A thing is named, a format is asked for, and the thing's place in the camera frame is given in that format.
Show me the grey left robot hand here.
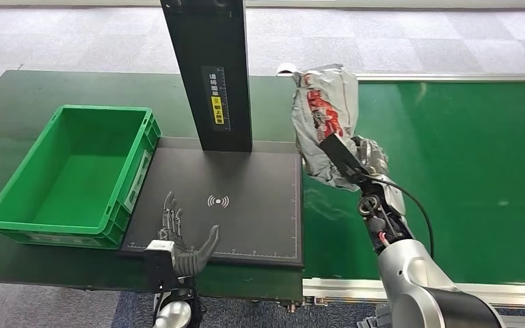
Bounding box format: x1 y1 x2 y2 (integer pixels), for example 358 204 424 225
157 191 221 278

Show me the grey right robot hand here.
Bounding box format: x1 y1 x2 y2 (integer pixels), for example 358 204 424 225
352 135 390 183

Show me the grey plastic mailer package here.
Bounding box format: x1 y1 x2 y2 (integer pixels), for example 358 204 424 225
289 63 383 193

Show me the green conveyor belt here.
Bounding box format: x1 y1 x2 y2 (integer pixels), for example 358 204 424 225
297 80 525 286

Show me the green plastic crate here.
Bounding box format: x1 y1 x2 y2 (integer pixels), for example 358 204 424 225
0 105 162 251

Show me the black yellow column label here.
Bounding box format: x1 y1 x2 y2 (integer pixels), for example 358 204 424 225
200 66 231 133

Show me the black scanner column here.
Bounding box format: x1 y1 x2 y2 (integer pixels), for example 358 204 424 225
159 0 254 154

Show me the dark green table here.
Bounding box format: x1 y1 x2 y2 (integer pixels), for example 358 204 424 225
0 69 305 303

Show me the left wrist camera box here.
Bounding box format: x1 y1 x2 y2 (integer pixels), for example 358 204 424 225
143 239 176 293

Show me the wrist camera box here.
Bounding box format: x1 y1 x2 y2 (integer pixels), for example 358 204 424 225
143 239 176 293
319 132 368 183

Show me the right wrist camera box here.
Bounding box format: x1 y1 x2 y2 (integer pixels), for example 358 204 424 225
319 132 368 183

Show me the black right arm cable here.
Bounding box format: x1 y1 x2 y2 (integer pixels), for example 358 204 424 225
365 173 435 260

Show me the black scanner base plate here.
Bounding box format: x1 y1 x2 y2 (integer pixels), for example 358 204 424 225
117 137 304 269

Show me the aluminium conveyor frame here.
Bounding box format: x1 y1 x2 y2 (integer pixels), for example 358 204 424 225
277 72 525 328

